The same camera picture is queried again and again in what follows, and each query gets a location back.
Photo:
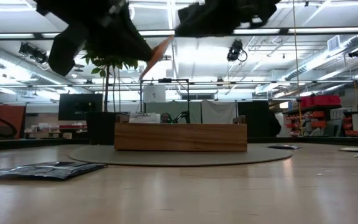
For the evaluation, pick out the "black wall monitor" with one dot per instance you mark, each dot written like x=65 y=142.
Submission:
x=73 y=107

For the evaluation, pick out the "shelf with red bins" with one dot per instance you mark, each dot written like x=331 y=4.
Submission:
x=319 y=100

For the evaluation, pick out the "person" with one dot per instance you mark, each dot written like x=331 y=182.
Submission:
x=165 y=118

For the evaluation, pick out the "orange partition panel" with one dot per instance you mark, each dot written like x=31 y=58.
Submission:
x=8 y=115

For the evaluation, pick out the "round grey table mat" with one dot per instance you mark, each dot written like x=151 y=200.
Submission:
x=179 y=158

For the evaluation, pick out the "dark blue tea bag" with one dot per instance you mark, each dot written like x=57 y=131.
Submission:
x=284 y=147
x=48 y=171

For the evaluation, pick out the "grey partition panel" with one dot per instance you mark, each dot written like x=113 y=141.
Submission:
x=179 y=107

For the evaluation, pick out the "small black background robot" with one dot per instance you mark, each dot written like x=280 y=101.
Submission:
x=182 y=116

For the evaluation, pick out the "white hanging cloth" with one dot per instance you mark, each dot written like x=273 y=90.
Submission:
x=217 y=112

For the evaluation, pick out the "black ceiling camera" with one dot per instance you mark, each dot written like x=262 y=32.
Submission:
x=235 y=49

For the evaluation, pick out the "black ceiling spotlights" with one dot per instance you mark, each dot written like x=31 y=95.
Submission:
x=33 y=53

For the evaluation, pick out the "white orange Tazo tea bag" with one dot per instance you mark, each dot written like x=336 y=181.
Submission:
x=143 y=119

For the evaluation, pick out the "green plant in black pot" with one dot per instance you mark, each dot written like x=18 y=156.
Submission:
x=99 y=130

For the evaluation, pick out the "cluttered background table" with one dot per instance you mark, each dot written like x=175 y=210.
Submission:
x=73 y=127

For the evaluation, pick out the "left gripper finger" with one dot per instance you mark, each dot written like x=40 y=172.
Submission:
x=129 y=28
x=120 y=51

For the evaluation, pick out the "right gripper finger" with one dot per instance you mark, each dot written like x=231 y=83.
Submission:
x=200 y=12
x=200 y=28

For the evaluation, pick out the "black metal stand frame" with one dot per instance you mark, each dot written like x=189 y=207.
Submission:
x=165 y=80

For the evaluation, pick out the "black partition panel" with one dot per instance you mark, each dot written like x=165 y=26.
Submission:
x=253 y=118

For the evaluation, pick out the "wooden compartment tea box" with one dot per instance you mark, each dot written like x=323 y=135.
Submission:
x=179 y=137

